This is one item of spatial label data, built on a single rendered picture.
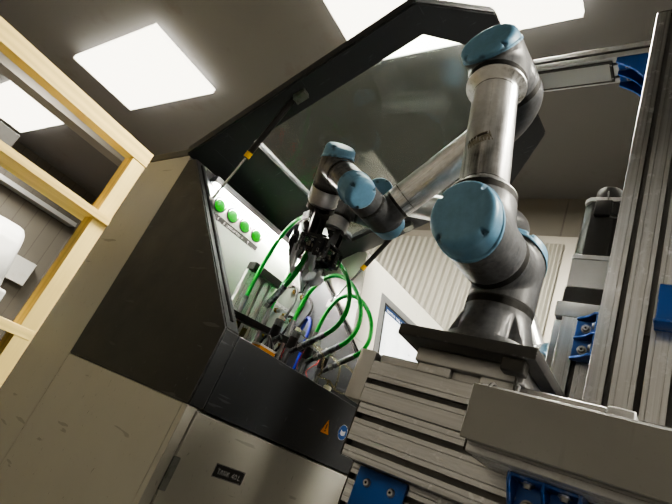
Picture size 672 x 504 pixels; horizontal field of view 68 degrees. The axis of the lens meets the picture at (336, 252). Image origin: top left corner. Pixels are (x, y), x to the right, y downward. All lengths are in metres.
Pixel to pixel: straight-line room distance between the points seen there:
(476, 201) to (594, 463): 0.39
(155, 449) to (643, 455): 0.78
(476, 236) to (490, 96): 0.32
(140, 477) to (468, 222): 0.73
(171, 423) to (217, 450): 0.12
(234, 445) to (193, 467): 0.10
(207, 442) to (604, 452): 0.72
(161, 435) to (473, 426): 0.61
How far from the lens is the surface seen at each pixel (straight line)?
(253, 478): 1.18
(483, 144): 0.91
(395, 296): 2.05
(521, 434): 0.64
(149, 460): 1.04
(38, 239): 8.16
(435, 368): 0.84
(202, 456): 1.07
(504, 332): 0.84
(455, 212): 0.80
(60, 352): 1.57
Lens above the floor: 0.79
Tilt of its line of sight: 22 degrees up
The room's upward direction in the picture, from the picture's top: 24 degrees clockwise
